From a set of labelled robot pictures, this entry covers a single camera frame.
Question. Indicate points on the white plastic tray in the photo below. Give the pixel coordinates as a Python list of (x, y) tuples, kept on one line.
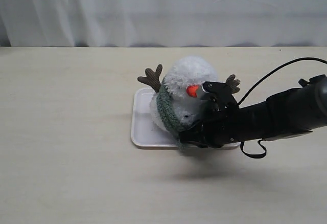
[(147, 129)]

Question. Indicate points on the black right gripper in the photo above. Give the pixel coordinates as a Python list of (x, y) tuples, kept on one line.
[(217, 126)]

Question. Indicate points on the green fuzzy knitted scarf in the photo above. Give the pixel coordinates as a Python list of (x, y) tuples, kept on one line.
[(171, 122)]

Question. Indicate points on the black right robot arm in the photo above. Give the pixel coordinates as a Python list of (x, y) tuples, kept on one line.
[(288, 114)]

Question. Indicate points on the white plush snowman toy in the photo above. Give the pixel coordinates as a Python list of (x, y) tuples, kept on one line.
[(182, 78)]

